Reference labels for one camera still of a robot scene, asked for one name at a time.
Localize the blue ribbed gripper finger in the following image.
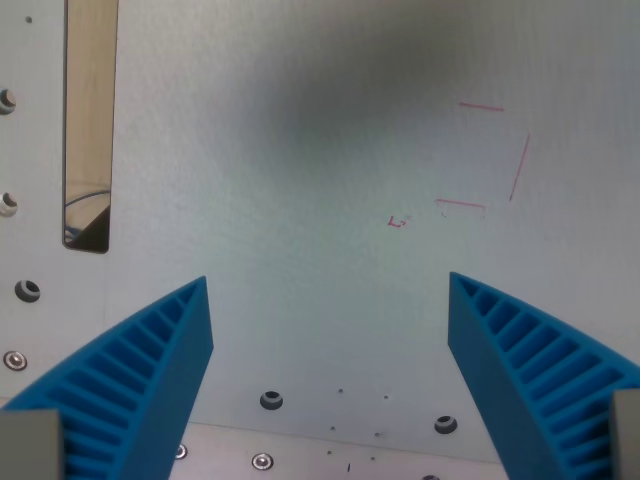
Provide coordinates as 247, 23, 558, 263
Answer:
0, 275, 215, 480
447, 271, 640, 480

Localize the thin blue cable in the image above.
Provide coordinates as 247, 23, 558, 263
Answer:
63, 190, 111, 237

